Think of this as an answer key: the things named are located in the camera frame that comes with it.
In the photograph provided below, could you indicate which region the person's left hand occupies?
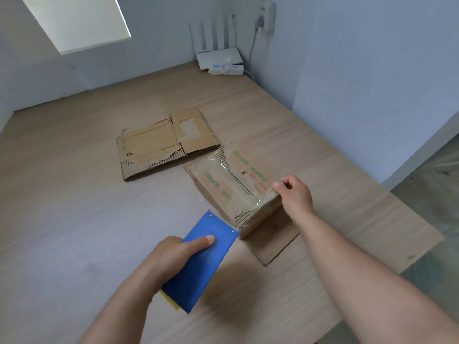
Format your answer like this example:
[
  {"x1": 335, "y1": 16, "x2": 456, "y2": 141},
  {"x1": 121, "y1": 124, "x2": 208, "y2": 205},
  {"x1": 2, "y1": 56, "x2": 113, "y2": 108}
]
[{"x1": 142, "y1": 235, "x2": 216, "y2": 288}]

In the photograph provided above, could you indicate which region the person's right hand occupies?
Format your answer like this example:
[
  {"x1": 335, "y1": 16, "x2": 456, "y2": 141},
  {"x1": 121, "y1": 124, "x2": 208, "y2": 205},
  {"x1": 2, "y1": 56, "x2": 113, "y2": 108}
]
[{"x1": 272, "y1": 174, "x2": 316, "y2": 225}]

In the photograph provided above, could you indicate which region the blue tape dispenser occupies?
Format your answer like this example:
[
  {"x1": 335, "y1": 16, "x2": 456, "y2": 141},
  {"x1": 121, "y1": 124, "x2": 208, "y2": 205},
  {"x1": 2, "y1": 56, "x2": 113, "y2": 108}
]
[{"x1": 160, "y1": 209, "x2": 240, "y2": 315}]

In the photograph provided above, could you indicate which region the clear yellowish tape roll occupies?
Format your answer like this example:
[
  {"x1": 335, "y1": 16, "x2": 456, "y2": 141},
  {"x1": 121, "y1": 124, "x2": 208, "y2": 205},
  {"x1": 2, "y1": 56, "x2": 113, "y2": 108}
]
[{"x1": 158, "y1": 290, "x2": 181, "y2": 312}]

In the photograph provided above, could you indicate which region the large torn cardboard box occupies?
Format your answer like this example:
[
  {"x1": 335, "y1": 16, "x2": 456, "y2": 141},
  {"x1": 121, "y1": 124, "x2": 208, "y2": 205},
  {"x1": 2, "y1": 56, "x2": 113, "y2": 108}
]
[{"x1": 183, "y1": 140, "x2": 300, "y2": 267}]

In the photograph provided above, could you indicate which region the peeled-surface cardboard box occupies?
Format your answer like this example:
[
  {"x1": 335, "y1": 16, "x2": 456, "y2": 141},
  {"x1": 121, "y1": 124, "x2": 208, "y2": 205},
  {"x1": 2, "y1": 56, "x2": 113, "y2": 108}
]
[{"x1": 116, "y1": 107, "x2": 221, "y2": 183}]

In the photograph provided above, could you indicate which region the person's left forearm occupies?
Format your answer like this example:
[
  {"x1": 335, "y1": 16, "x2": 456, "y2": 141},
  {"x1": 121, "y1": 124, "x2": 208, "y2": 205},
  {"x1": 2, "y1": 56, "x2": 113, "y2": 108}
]
[{"x1": 78, "y1": 271, "x2": 163, "y2": 344}]

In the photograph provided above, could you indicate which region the person's right forearm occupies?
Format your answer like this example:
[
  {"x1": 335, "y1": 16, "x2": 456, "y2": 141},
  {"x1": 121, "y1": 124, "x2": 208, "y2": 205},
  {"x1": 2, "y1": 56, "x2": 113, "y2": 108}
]
[{"x1": 291, "y1": 212, "x2": 459, "y2": 344}]

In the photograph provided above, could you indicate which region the white power strip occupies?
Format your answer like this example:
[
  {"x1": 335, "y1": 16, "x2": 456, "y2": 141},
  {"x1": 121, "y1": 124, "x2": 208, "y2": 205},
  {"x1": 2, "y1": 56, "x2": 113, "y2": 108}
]
[{"x1": 208, "y1": 62, "x2": 246, "y2": 77}]

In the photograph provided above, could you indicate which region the white router with antennas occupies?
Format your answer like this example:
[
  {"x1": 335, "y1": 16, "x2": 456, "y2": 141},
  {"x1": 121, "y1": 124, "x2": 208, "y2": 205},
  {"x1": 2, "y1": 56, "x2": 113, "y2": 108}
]
[{"x1": 187, "y1": 13, "x2": 244, "y2": 71}]

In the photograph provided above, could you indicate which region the bright window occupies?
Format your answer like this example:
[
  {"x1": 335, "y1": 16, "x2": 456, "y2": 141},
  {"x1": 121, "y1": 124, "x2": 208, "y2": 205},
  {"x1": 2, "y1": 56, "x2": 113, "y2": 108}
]
[{"x1": 19, "y1": 0, "x2": 133, "y2": 56}]

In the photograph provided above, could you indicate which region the grey power cable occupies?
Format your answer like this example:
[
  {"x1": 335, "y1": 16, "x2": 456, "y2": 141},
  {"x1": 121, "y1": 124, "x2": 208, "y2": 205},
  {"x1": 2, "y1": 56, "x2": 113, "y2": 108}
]
[{"x1": 244, "y1": 15, "x2": 266, "y2": 81}]

